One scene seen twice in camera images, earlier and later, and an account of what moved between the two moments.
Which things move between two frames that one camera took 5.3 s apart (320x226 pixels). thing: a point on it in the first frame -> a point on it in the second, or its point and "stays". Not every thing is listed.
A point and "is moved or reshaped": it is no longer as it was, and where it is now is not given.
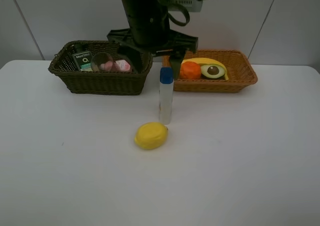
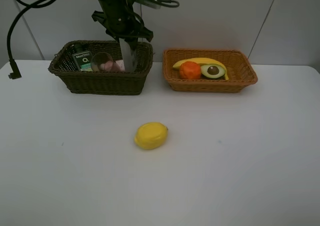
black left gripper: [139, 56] -> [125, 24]
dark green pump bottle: [83, 58] stays
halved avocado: [212, 71] stays
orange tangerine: [190, 70] stays
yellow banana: [204, 61] stays
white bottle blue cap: [166, 95] is moved or reshaped
